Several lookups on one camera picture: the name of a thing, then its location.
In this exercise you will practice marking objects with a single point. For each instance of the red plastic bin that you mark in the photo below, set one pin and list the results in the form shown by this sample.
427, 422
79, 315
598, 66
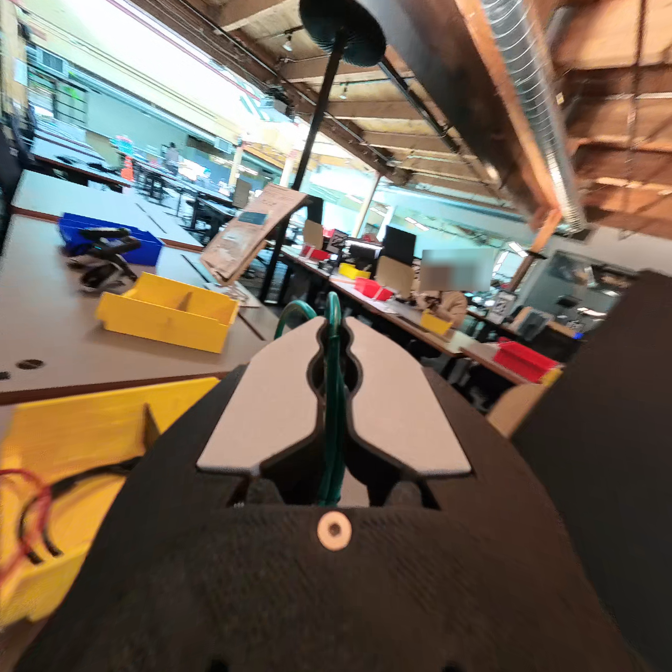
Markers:
525, 362
372, 288

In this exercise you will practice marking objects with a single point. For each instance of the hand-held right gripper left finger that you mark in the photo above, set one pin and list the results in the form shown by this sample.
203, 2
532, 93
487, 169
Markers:
267, 409

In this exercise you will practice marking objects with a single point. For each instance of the orange traffic cone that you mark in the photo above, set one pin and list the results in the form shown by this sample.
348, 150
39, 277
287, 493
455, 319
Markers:
126, 168

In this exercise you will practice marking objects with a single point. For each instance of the black pole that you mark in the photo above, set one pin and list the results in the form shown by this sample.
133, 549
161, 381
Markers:
315, 115

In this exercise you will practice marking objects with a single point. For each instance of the black handheld device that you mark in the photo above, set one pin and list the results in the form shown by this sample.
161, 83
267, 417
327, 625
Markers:
110, 246

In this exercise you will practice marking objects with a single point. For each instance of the yellow plastic bin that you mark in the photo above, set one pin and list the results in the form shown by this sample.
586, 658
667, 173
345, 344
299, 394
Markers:
78, 420
157, 325

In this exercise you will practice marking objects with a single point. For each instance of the small yellow bin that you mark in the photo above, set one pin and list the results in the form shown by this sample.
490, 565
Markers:
353, 271
435, 323

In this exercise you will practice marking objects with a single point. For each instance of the black white marker board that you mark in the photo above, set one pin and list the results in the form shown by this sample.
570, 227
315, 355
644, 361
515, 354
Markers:
336, 240

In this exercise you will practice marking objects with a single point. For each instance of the document stand with black board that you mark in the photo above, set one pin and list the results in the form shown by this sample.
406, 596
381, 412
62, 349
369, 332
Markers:
399, 244
603, 420
314, 233

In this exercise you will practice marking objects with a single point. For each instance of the cardboard document stand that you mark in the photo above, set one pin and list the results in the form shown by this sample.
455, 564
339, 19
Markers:
246, 231

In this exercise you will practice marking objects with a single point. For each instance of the silver ventilation duct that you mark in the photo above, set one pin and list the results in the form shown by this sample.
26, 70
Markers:
535, 94

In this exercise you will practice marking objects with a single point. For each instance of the blue plastic bin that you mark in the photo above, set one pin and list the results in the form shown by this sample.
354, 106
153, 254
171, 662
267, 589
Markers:
147, 252

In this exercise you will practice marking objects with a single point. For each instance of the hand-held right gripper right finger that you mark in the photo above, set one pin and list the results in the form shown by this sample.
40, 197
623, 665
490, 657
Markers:
399, 414

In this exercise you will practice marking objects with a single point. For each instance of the dark round lamp shade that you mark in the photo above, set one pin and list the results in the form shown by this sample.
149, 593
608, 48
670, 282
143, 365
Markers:
341, 26

